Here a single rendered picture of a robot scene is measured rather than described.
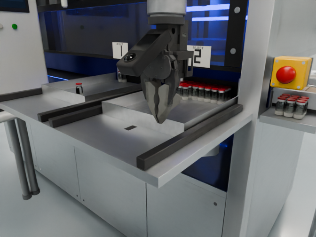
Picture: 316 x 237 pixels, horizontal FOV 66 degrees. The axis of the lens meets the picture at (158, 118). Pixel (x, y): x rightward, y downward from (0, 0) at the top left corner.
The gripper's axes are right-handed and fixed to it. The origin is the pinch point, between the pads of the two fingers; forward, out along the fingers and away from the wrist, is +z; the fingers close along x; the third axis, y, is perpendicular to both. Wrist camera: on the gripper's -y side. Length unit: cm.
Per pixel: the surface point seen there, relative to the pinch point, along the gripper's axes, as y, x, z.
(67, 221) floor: 20, 86, 91
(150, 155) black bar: -11.2, -7.8, 1.8
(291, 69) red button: 23.6, -19.0, -9.8
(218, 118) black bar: 12.7, -7.9, 1.3
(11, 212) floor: 1, 121, 91
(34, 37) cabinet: 18, 91, -15
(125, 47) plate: 26.6, 37.9, -12.6
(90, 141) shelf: -11.7, 7.9, 3.8
